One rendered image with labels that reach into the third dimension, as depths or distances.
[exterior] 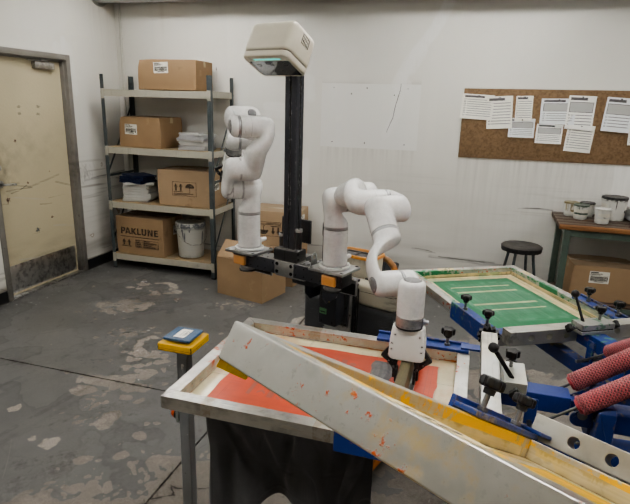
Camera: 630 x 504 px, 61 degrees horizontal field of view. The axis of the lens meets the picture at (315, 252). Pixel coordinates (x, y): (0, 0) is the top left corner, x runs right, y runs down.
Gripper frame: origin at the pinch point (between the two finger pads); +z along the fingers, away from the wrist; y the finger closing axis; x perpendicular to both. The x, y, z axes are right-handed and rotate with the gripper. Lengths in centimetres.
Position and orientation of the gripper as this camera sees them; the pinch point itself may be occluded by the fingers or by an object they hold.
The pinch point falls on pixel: (405, 375)
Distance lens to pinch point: 158.7
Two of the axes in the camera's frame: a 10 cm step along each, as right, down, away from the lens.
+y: -9.6, -1.0, 2.7
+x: -2.9, 2.5, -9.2
